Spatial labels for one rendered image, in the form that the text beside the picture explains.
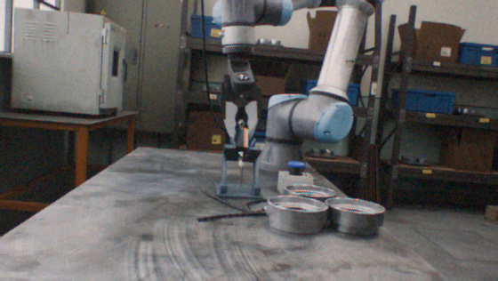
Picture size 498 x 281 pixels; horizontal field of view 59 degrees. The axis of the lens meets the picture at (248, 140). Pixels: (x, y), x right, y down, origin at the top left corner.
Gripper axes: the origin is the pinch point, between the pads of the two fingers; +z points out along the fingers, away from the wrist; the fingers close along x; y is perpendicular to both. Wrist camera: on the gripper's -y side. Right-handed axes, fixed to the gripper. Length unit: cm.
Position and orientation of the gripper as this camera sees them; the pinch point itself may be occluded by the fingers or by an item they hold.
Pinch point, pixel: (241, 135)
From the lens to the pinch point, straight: 101.2
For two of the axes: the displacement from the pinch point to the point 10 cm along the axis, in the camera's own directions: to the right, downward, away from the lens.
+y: -1.8, -1.1, 9.8
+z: 0.2, 9.9, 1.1
